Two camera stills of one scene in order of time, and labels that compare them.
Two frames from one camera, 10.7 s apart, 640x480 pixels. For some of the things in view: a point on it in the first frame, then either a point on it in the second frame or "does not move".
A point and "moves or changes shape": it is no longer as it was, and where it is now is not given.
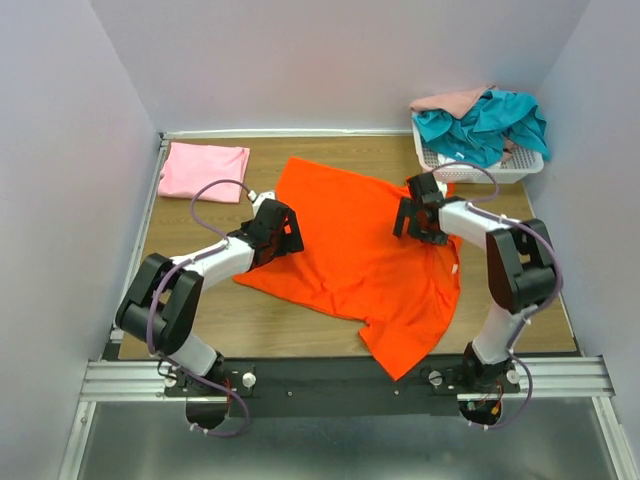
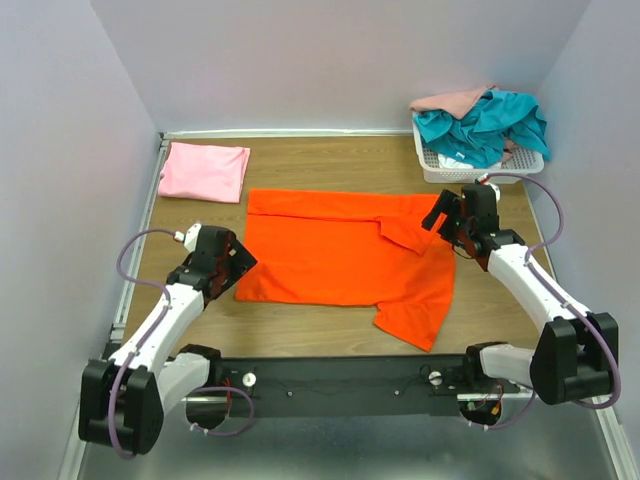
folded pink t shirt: x=186 y=167 does not move
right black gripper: x=407 y=210 → x=445 y=203
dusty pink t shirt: x=456 y=104 does not move
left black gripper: x=292 y=242 → x=242 y=261
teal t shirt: x=491 y=121 does not move
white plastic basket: x=517 y=164 does not move
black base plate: x=335 y=386 does not move
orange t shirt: x=404 y=289 moves or changes shape
